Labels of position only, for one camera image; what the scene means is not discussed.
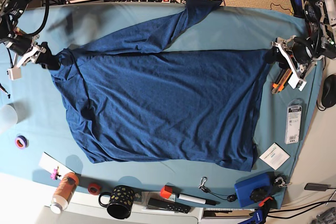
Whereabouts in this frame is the red orange cube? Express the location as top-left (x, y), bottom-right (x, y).
top-left (160, 185), bottom-right (173, 199)

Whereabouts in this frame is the blue plastic case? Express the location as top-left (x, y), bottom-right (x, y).
top-left (234, 172), bottom-right (274, 208)

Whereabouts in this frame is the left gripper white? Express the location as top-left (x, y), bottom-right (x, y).
top-left (265, 35), bottom-right (317, 91)

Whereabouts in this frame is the white black marker pen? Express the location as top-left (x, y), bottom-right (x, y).
top-left (176, 194), bottom-right (218, 206)

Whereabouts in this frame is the black power adapter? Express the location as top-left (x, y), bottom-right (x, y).
top-left (304, 183), bottom-right (329, 191)

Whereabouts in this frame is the black remote control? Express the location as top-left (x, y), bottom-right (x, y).
top-left (148, 198), bottom-right (191, 214)

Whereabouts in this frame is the blue orange clamp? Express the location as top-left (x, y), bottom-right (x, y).
top-left (239, 196), bottom-right (275, 224)

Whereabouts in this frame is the dark blue t-shirt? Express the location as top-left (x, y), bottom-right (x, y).
top-left (50, 0), bottom-right (269, 171)

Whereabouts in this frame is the translucent plastic cup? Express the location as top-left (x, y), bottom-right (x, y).
top-left (0, 104), bottom-right (18, 134)

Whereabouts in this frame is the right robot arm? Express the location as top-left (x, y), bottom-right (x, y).
top-left (1, 0), bottom-right (60, 80)

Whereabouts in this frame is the pink small clip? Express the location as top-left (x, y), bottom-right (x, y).
top-left (50, 166), bottom-right (62, 180)

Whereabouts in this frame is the orange plastic bottle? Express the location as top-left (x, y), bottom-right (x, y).
top-left (50, 172), bottom-right (79, 214)

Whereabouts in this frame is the white paper card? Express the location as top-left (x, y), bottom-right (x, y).
top-left (38, 152), bottom-right (68, 176)

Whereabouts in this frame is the packaged bit set blister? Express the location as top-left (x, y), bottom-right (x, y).
top-left (285, 99), bottom-right (304, 144)

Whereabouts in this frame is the black mug gold pattern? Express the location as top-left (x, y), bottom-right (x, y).
top-left (98, 185), bottom-right (135, 220)

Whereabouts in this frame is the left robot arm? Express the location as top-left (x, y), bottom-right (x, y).
top-left (268, 0), bottom-right (335, 94)

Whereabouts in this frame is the black computer mouse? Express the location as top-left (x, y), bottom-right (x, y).
top-left (321, 74), bottom-right (336, 108)

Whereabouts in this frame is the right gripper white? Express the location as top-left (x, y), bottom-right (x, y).
top-left (7, 42), bottom-right (60, 80)

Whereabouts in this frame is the purple tape roll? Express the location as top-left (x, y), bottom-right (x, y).
top-left (15, 135), bottom-right (28, 150)

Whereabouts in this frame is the red tape roll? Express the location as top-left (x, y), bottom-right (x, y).
top-left (87, 183), bottom-right (102, 195)

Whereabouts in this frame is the orange black utility knife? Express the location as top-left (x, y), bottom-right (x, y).
top-left (271, 68), bottom-right (292, 94)

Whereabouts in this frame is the white square paper leaflet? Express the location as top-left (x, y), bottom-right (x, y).
top-left (259, 143), bottom-right (290, 170)

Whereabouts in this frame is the carabiner with black lanyard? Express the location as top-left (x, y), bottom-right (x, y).
top-left (198, 177), bottom-right (237, 202)

